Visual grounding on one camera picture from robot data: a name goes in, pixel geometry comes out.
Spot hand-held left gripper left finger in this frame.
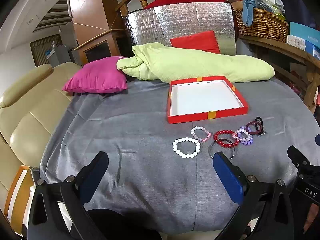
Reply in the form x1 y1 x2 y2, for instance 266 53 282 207
27 151 110 240

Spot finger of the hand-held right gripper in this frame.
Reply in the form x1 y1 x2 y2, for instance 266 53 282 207
287 145 312 171

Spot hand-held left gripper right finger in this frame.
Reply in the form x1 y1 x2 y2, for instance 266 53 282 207
212 151 295 240

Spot silver metal bangle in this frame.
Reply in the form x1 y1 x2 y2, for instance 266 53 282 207
208 138 236 160

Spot purple bead bracelet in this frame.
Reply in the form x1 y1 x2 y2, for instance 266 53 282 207
235 126 254 146

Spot pale pink bead bracelet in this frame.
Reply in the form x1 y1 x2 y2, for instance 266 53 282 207
232 129 252 142

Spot red bead bracelet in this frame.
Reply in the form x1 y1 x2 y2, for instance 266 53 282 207
213 129 240 148

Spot black hair tie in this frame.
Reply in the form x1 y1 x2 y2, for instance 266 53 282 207
255 116 267 135

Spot maroon bangle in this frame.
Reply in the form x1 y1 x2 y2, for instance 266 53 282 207
245 121 263 133

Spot pink and white bead bracelet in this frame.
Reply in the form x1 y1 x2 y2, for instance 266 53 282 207
191 126 212 142

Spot red shallow cardboard box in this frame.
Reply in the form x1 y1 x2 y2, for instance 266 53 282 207
167 76 249 125

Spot orange and white box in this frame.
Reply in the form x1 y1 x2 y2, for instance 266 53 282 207
4 165 34 227

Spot beige leather sofa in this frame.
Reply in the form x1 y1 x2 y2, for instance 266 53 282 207
0 62 83 230

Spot magenta pillow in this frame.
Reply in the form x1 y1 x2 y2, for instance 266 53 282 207
62 56 128 94

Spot wooden shelf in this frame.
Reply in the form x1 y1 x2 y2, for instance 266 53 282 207
237 34 320 110

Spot light green blanket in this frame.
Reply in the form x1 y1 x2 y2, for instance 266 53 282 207
116 42 275 83

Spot blue cardboard box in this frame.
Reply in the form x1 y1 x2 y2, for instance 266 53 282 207
290 22 320 55

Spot brown woven screen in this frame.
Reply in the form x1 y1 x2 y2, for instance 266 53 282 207
30 34 63 67

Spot wicker basket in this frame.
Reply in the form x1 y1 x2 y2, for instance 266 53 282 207
233 7 290 43

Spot red pillow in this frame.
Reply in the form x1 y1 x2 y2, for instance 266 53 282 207
169 30 221 54

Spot blue cloth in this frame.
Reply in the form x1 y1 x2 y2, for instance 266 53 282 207
242 0 263 27

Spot wooden cabinet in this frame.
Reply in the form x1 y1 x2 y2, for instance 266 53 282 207
67 0 125 64

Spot silver insulation mat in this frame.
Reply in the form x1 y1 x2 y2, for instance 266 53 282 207
124 2 237 55

